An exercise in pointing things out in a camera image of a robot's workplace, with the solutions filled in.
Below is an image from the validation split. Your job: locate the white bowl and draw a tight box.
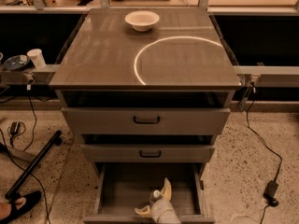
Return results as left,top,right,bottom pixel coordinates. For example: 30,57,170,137
125,10,160,32

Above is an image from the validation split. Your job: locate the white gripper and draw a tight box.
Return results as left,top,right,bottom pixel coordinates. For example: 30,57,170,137
135,178,177,223

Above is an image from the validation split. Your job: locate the open bottom drawer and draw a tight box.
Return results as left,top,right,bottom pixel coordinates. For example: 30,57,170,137
83,163,215,224

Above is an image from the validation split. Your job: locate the black power adapter left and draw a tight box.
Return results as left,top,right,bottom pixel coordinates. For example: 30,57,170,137
9,121,20,135

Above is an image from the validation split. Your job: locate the dark blue bowl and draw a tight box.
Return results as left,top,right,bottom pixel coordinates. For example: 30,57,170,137
3,55,30,71

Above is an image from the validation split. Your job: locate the black cable left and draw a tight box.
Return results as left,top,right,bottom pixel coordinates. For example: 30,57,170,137
0,84,52,224

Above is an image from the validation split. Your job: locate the black pole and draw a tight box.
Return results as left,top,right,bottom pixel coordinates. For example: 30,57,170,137
5,131,62,200

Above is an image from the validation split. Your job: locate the grey drawer cabinet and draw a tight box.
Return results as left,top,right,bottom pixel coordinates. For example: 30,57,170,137
49,7,243,179

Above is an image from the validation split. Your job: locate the black power adapter right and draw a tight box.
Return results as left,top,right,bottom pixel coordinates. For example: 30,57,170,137
263,180,278,207

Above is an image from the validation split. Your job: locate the middle drawer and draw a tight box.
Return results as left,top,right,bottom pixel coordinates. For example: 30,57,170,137
81,145,215,163

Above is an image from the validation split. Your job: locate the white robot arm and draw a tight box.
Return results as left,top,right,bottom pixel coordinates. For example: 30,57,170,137
135,178,181,224

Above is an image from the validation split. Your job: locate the black shoe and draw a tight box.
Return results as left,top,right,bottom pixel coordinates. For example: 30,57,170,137
0,190,41,224

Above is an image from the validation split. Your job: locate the clear plastic water bottle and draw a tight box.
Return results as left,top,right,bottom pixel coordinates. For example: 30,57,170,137
149,189,162,205

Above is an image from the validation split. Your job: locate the white paper cup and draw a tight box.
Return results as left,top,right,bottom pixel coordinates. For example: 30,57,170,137
27,49,46,68

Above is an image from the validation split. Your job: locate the black power adapter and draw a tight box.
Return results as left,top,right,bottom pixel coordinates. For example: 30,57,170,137
9,121,20,135
263,180,278,207

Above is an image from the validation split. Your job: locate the top drawer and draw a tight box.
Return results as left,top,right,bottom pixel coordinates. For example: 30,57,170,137
62,107,230,135

